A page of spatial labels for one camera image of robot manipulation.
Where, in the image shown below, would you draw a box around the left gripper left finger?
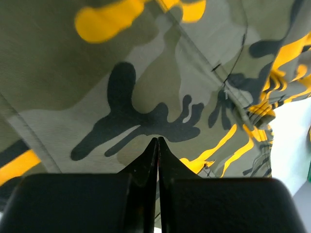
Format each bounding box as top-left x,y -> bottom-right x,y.
0,138 -> 157,233

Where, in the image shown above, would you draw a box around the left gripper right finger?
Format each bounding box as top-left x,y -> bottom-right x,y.
158,137 -> 305,233

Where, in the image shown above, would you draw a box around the camouflage yellow green trousers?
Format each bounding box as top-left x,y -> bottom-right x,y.
0,0 -> 311,209

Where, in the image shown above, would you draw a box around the green plastic tray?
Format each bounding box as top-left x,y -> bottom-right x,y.
307,164 -> 311,183

